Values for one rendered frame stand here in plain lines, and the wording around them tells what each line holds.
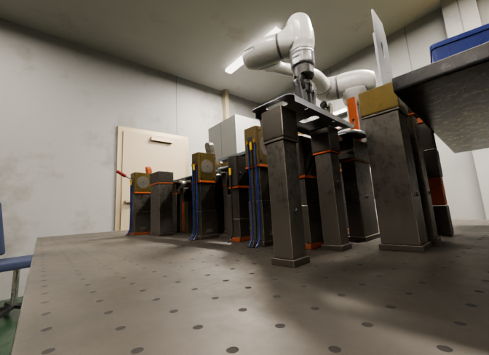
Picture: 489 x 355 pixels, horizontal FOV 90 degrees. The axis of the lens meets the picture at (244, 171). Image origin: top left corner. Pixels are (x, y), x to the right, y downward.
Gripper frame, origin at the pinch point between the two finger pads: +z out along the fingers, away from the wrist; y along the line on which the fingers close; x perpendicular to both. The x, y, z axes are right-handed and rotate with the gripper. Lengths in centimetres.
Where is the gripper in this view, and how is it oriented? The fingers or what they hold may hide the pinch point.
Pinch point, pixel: (308, 119)
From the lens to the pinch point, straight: 92.0
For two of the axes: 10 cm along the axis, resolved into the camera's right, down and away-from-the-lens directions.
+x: 6.9, -1.6, -7.1
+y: -7.2, -0.8, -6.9
